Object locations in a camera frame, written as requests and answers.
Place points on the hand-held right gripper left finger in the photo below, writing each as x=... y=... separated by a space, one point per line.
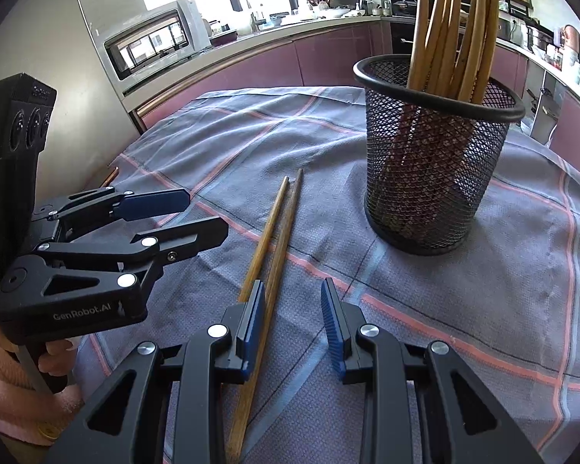
x=254 y=331

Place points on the purple kitchen cabinet run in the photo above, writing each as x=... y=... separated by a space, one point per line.
x=280 y=67

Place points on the black mesh utensil basket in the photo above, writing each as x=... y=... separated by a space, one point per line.
x=430 y=193

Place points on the person's left hand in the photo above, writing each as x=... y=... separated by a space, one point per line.
x=54 y=358

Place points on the silver refrigerator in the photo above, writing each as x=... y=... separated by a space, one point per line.
x=43 y=43

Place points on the white toaster oven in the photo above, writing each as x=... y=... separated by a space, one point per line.
x=150 y=43

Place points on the copper-coloured thermos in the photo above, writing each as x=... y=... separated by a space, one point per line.
x=571 y=38

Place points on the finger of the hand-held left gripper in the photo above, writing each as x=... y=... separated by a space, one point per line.
x=154 y=201
x=193 y=237

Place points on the bunch of wooden chopsticks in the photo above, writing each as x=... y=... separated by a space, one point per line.
x=478 y=48

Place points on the red-patterned wooden chopstick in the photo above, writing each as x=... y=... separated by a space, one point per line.
x=266 y=237
x=283 y=246

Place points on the grey checked tablecloth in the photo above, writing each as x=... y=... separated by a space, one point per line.
x=464 y=348

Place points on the silver countertop appliance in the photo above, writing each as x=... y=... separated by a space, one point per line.
x=502 y=29

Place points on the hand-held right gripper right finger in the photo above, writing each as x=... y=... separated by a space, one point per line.
x=332 y=331

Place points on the black built-in oven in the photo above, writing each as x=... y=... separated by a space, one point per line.
x=399 y=34

